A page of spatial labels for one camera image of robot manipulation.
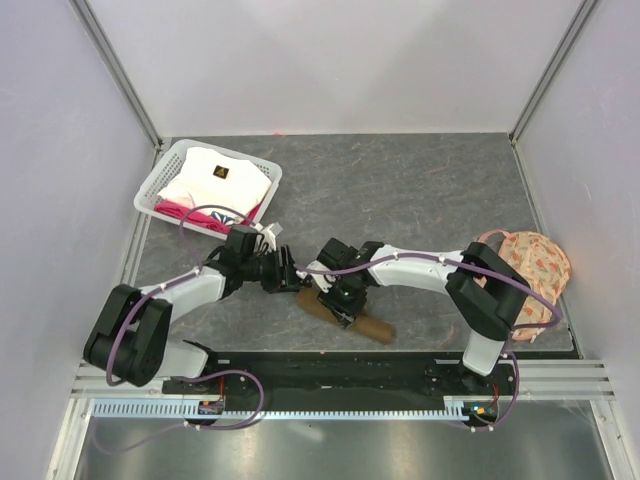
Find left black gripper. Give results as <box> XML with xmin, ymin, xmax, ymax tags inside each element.
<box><xmin>241</xmin><ymin>245</ymin><xmax>311</xmax><ymax>294</ymax></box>

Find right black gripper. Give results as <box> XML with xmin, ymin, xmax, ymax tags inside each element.
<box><xmin>317</xmin><ymin>274</ymin><xmax>367</xmax><ymax>329</ymax></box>

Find brown cloth napkin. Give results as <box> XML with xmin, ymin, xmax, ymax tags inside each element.
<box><xmin>295</xmin><ymin>289</ymin><xmax>395</xmax><ymax>345</ymax></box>

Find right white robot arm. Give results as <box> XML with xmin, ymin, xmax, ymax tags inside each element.
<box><xmin>308</xmin><ymin>238</ymin><xmax>529</xmax><ymax>394</ymax></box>

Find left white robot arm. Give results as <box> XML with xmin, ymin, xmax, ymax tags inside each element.
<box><xmin>83</xmin><ymin>225</ymin><xmax>308</xmax><ymax>387</ymax></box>

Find white plastic basket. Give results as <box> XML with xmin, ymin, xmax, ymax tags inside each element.
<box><xmin>134</xmin><ymin>139</ymin><xmax>282</xmax><ymax>240</ymax></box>

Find white folded t-shirt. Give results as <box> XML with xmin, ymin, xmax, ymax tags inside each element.
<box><xmin>158</xmin><ymin>147</ymin><xmax>272</xmax><ymax>226</ymax></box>

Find pink folded cloth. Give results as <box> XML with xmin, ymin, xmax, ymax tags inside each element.
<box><xmin>154</xmin><ymin>201</ymin><xmax>250</xmax><ymax>235</ymax></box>

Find floral pink hat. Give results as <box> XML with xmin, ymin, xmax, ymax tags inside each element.
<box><xmin>478</xmin><ymin>229</ymin><xmax>572</xmax><ymax>343</ymax></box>

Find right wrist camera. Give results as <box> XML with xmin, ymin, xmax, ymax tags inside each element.
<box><xmin>296</xmin><ymin>260</ymin><xmax>336</xmax><ymax>293</ymax></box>

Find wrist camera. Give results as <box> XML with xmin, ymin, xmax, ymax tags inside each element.
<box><xmin>255</xmin><ymin>222</ymin><xmax>283</xmax><ymax>251</ymax></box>
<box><xmin>296</xmin><ymin>260</ymin><xmax>336</xmax><ymax>293</ymax></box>

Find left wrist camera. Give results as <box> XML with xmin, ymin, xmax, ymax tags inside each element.
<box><xmin>255</xmin><ymin>222</ymin><xmax>283</xmax><ymax>251</ymax></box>

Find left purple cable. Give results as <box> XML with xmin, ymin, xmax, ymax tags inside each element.
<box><xmin>92</xmin><ymin>204</ymin><xmax>266</xmax><ymax>455</ymax></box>

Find slotted cable duct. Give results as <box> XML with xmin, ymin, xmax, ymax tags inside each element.
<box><xmin>92</xmin><ymin>398</ymin><xmax>479</xmax><ymax>421</ymax></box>

